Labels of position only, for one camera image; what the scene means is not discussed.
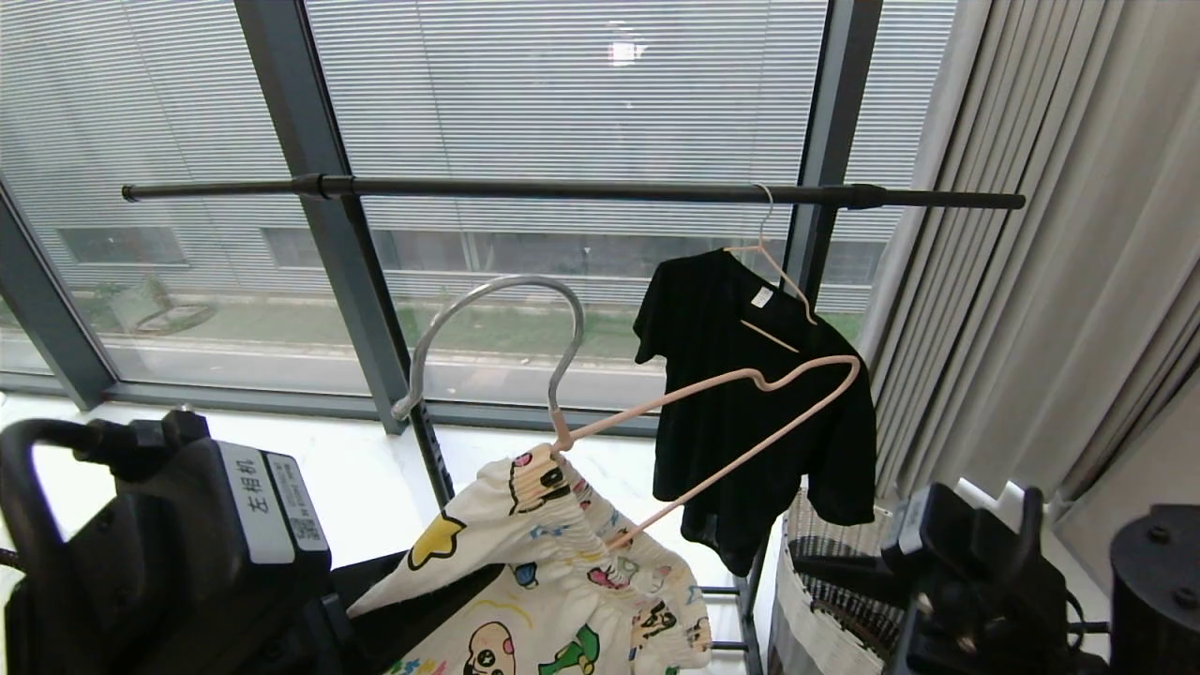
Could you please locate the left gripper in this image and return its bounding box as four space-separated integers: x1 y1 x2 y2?
272 551 509 675

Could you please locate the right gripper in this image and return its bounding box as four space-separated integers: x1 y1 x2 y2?
790 553 1109 675

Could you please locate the cream printed garment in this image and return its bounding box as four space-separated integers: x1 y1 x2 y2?
345 442 714 675

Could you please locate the black garment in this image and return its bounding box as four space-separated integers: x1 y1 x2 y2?
633 247 879 578

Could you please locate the pink clothes hanger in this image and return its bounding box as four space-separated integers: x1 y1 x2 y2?
391 274 863 556
723 184 819 356

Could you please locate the white laundry basket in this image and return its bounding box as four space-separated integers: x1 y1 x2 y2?
767 486 908 675

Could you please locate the black clothes rack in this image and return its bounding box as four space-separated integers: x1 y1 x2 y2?
121 173 1028 675

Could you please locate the beige curtain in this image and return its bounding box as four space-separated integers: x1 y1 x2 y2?
858 0 1200 503

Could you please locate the window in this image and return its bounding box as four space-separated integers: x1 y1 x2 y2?
0 0 959 440

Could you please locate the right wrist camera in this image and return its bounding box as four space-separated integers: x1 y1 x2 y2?
879 482 1072 650

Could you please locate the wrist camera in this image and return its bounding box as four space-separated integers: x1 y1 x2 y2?
879 482 1072 650
52 436 335 675

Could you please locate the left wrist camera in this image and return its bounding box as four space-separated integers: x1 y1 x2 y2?
52 436 335 675

